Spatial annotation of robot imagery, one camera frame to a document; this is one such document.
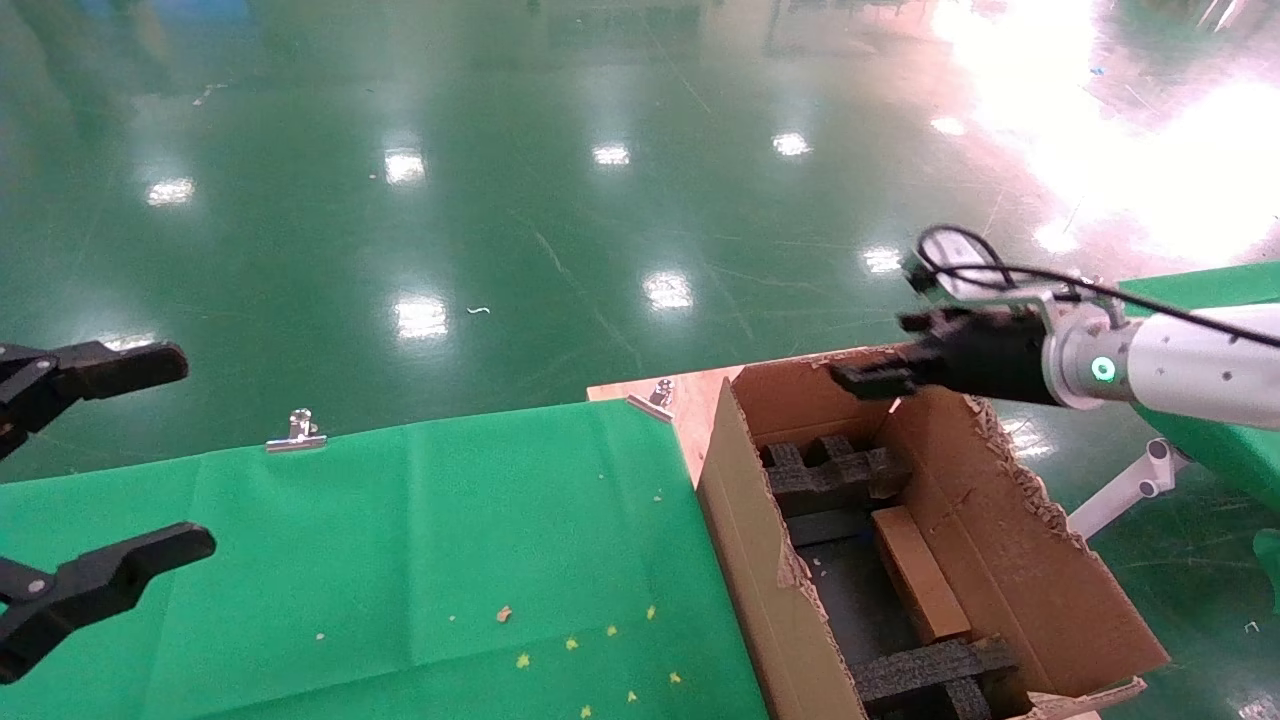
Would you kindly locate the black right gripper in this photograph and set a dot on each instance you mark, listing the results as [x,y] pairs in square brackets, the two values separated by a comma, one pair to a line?
[995,355]

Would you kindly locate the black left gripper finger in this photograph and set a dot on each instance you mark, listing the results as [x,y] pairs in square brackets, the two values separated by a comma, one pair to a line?
[100,370]
[100,583]

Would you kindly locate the small brown cardboard box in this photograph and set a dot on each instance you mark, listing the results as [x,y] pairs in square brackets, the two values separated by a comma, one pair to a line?
[920,575]

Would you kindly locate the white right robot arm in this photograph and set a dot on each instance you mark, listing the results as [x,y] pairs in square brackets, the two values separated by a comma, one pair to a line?
[1190,365]

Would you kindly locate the large open cardboard carton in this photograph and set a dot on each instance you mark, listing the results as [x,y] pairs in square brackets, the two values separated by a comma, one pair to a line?
[1000,540]

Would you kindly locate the black foam insert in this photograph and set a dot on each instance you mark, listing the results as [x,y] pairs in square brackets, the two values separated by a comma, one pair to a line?
[830,480]
[930,668]

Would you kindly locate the silver binder clip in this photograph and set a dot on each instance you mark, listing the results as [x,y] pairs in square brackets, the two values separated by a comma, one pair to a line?
[298,436]
[655,399]

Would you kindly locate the white table leg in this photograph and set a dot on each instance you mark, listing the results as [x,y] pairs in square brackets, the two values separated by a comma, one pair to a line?
[1130,490]

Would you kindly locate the green tablecloth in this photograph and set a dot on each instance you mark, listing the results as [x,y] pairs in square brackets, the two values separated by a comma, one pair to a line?
[400,550]
[1240,455]

